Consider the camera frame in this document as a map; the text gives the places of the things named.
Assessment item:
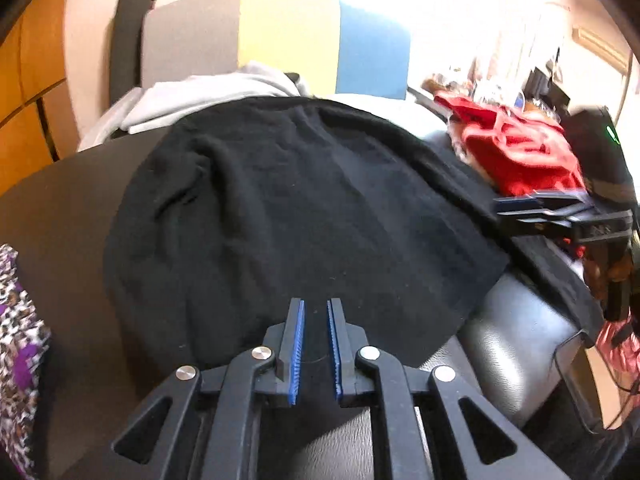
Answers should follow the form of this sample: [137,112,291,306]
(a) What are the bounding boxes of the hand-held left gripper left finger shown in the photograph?
[65,298,306,480]

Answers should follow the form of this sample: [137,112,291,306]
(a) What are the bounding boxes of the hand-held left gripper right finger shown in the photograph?
[326,298,571,480]

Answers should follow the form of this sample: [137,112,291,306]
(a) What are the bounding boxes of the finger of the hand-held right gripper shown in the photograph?
[494,191,596,217]
[496,212,583,237]

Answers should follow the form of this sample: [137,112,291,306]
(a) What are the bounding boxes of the black sweater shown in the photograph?
[102,95,607,367]

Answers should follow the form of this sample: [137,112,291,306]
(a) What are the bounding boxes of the person's right hand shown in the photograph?
[584,246,632,287]

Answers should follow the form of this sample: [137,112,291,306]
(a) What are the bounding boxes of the red garment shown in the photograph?
[432,91,589,199]

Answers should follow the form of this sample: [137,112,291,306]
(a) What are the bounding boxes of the black desk device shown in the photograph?
[529,66,572,107]

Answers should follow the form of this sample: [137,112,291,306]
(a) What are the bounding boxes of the pink cloth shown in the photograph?
[596,317,640,362]

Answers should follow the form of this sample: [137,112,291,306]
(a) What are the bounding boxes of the white pillow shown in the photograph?
[322,91,447,128]

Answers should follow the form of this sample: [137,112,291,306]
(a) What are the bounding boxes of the grey hoodie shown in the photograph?
[79,60,312,152]

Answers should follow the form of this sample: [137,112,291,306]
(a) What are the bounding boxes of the leopard print cloth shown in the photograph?
[0,244,52,477]

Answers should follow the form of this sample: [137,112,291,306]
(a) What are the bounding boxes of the black leather sofa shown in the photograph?
[0,125,603,480]

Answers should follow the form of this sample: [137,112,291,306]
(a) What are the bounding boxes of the wooden wardrobe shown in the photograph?
[0,0,82,197]

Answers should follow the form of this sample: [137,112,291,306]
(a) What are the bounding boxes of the wall air conditioner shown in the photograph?
[571,26,632,69]

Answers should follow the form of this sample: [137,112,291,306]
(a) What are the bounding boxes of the black cable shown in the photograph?
[554,329,640,433]

